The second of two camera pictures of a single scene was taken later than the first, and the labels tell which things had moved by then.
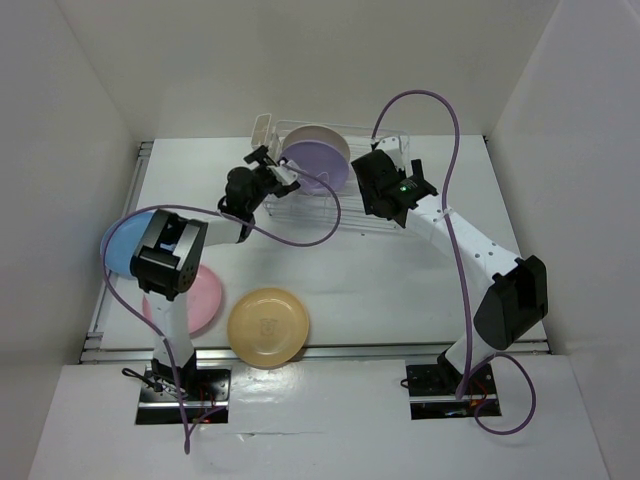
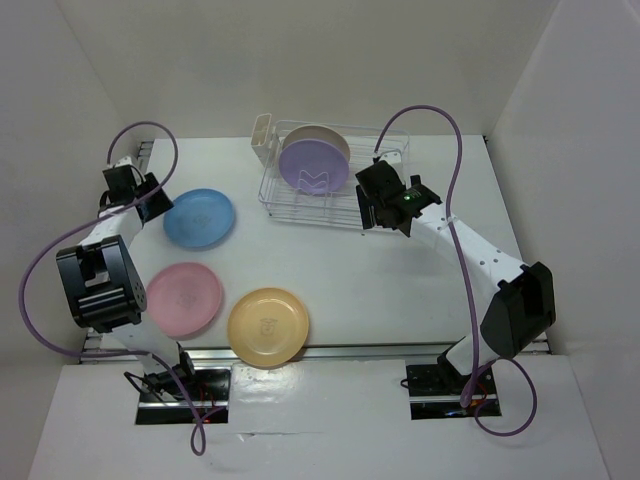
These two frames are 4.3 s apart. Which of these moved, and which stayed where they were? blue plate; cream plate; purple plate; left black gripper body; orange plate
Moved: left black gripper body; blue plate
Stayed: purple plate; orange plate; cream plate
